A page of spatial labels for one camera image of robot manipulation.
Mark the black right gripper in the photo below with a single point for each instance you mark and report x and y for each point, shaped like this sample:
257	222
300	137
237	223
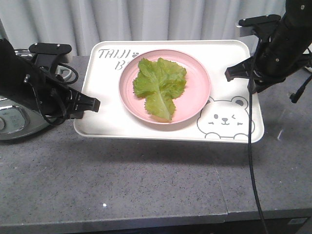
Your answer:
266	67

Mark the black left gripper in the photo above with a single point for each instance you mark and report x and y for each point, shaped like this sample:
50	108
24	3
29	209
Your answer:
54	99

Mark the pink round plate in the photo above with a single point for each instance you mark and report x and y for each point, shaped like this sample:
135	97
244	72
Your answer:
190	103

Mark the cream bear serving tray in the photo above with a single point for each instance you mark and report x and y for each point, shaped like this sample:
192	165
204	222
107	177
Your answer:
228	116

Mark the green lettuce leaf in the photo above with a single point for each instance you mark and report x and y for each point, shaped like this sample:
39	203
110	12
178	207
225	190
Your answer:
159	83

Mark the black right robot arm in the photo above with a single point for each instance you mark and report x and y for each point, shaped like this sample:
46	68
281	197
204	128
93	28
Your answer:
282	44

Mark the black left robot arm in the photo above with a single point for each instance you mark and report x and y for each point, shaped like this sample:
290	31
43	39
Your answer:
13	69

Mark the pale green electric cooking pot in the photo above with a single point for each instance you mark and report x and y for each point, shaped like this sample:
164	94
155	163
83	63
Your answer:
17	120

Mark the white pleated curtain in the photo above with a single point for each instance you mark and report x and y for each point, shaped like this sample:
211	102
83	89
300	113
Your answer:
84	23

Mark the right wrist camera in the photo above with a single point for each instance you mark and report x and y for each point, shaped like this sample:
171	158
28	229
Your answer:
259	26

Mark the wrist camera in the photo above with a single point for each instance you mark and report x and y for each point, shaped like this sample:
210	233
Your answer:
259	26
48	55

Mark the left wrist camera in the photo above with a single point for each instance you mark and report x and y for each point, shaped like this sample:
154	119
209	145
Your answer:
48	55

